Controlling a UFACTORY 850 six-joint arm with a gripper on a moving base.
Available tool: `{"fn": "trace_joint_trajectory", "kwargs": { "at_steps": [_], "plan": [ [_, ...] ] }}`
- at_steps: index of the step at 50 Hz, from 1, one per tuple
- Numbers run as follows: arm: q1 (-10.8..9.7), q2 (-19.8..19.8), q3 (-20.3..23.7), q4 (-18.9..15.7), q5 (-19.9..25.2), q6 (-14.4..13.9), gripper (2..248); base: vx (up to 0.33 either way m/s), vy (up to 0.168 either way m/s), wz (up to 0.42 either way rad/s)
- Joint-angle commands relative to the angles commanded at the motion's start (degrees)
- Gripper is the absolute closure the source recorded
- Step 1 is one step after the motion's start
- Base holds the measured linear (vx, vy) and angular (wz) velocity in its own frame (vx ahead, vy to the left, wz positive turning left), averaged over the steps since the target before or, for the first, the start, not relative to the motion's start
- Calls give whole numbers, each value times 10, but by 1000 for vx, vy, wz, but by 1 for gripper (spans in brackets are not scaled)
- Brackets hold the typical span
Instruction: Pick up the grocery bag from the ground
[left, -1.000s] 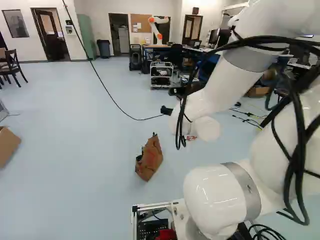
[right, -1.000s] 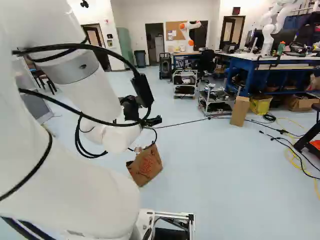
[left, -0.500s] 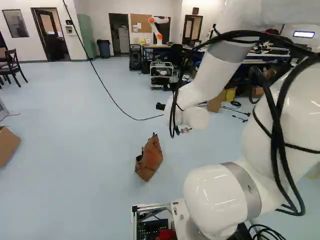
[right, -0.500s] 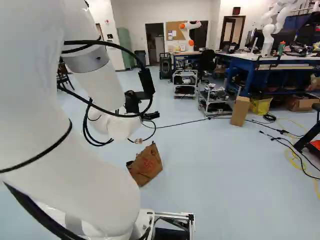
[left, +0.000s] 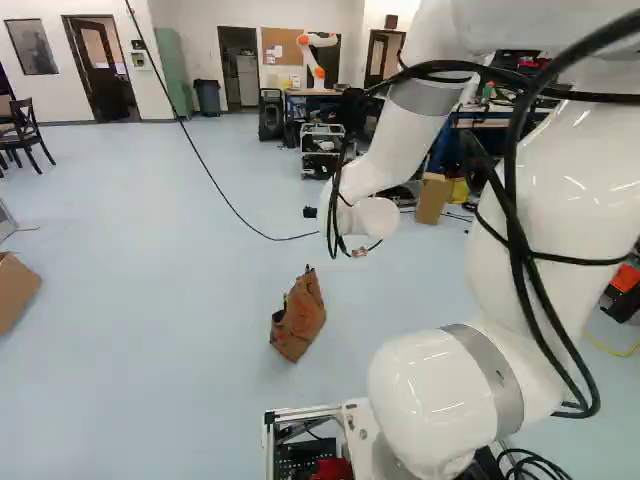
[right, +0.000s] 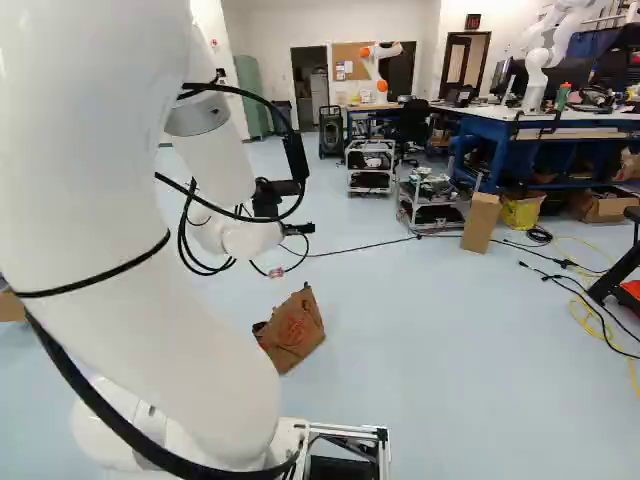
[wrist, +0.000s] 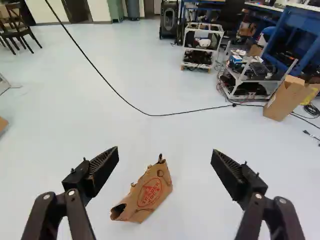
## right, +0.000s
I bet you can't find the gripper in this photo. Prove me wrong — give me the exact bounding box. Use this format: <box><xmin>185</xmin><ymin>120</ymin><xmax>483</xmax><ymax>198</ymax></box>
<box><xmin>251</xmin><ymin>175</ymin><xmax>307</xmax><ymax>221</ymax></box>

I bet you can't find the brown paper grocery bag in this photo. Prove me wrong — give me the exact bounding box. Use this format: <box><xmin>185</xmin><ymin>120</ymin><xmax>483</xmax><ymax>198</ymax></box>
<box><xmin>251</xmin><ymin>282</ymin><xmax>327</xmax><ymax>376</ymax></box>

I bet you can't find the yellow bag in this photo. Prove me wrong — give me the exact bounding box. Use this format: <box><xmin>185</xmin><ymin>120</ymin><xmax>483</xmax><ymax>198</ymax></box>
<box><xmin>499</xmin><ymin>191</ymin><xmax>547</xmax><ymax>232</ymax></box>

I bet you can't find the black wheeled case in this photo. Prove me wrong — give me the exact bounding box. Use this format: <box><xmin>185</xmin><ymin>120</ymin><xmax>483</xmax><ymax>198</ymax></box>
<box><xmin>318</xmin><ymin>104</ymin><xmax>347</xmax><ymax>161</ymax></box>

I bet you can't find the low cart with electronics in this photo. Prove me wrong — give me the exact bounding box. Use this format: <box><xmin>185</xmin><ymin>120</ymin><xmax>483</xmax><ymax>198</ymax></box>
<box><xmin>396</xmin><ymin>168</ymin><xmax>482</xmax><ymax>235</ymax></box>

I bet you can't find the black office chair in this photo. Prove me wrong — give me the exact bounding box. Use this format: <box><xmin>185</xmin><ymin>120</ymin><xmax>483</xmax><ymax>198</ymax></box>
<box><xmin>397</xmin><ymin>98</ymin><xmax>434</xmax><ymax>167</ymax></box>

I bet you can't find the tall brown cardboard box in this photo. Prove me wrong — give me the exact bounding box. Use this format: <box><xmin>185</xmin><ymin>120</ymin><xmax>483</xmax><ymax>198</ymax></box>
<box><xmin>459</xmin><ymin>191</ymin><xmax>503</xmax><ymax>256</ymax></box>

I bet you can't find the blue workbench table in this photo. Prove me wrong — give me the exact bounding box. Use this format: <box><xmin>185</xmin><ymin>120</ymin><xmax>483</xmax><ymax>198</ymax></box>
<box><xmin>428</xmin><ymin>98</ymin><xmax>640</xmax><ymax>202</ymax></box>

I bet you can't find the white robot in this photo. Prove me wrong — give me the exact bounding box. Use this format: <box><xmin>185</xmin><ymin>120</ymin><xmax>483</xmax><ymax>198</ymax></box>
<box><xmin>519</xmin><ymin>0</ymin><xmax>604</xmax><ymax>114</ymax></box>

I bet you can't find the open cardboard box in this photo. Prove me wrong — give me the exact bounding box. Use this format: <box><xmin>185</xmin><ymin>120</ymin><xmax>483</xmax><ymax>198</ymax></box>
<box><xmin>578</xmin><ymin>192</ymin><xmax>640</xmax><ymax>225</ymax></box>

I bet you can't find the black metal stand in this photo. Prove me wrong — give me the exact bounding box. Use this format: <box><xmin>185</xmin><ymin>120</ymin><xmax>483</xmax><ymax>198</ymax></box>
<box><xmin>586</xmin><ymin>204</ymin><xmax>640</xmax><ymax>321</ymax></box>

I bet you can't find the black floor cable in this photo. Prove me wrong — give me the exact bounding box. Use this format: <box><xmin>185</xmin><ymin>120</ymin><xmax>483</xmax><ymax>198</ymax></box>
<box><xmin>277</xmin><ymin>234</ymin><xmax>424</xmax><ymax>259</ymax></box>

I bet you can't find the white wire cart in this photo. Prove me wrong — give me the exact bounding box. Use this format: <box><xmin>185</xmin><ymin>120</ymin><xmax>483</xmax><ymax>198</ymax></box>
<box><xmin>344</xmin><ymin>138</ymin><xmax>397</xmax><ymax>199</ymax></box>

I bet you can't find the yellow floor cable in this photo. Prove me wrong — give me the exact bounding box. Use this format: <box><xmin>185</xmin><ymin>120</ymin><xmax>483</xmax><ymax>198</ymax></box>
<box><xmin>548</xmin><ymin>234</ymin><xmax>640</xmax><ymax>401</ymax></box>

